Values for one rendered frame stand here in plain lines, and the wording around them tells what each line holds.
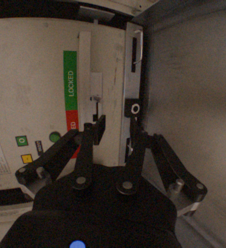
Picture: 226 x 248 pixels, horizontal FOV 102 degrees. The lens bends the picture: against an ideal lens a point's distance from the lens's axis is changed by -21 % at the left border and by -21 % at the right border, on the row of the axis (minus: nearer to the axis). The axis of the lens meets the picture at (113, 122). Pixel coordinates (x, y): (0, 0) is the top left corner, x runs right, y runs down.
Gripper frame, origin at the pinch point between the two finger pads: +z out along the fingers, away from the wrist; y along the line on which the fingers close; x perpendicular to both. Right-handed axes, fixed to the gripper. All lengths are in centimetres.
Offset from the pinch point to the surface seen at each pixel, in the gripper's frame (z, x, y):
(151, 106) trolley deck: 18.6, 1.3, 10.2
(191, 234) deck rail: -5.2, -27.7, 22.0
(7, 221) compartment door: -7, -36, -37
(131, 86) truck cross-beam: 20.0, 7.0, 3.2
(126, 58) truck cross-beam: 18.9, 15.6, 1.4
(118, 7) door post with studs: 14.0, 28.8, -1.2
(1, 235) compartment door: -12, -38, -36
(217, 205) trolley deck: -4.6, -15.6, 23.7
